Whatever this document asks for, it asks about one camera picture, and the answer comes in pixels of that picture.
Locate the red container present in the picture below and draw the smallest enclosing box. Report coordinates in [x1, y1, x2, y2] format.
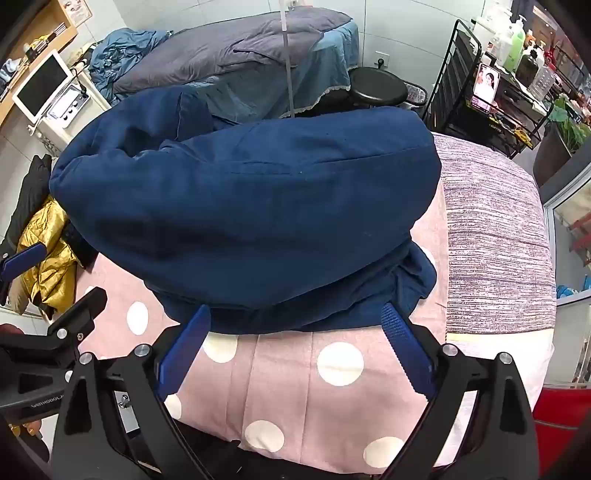
[531, 387, 591, 462]

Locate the smartphone with lit screen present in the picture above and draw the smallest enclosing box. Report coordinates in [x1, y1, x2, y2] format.
[471, 63, 502, 112]

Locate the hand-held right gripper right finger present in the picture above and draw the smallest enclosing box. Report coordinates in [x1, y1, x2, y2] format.
[379, 302, 541, 480]

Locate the gold shiny jacket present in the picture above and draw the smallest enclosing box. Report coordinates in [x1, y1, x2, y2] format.
[16, 196, 85, 320]

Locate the light blue crumpled garment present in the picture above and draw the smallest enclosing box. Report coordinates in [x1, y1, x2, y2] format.
[88, 28, 174, 105]

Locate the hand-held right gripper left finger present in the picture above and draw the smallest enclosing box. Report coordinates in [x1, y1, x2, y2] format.
[51, 304, 212, 480]

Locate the black garment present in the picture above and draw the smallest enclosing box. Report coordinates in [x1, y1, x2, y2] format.
[4, 154, 54, 254]

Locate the clear plastic pole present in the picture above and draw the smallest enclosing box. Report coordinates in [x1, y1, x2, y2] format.
[279, 0, 297, 119]

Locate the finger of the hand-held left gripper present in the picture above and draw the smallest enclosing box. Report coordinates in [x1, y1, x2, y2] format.
[0, 244, 47, 306]
[0, 286, 108, 363]

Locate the black metal wire cart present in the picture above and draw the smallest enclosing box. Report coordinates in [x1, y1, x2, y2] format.
[422, 18, 555, 160]

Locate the clear plastic bottle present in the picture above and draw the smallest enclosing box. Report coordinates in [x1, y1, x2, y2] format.
[529, 62, 557, 100]

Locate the white machine with screen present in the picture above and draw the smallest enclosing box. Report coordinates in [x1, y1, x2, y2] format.
[11, 48, 114, 156]

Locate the green potted plant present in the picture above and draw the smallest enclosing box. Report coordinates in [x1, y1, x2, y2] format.
[533, 95, 591, 185]

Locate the black pump bottle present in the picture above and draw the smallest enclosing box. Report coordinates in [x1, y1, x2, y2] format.
[515, 44, 546, 88]

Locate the navy blue padded jacket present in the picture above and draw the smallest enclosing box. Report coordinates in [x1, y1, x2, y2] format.
[48, 85, 440, 334]

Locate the wooden wall shelf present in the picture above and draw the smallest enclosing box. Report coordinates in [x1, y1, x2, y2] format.
[0, 0, 79, 126]

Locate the green pump bottle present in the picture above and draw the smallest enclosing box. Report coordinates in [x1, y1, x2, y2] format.
[503, 15, 530, 73]

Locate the black round stool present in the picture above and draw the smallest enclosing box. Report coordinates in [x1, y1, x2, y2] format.
[347, 67, 410, 110]

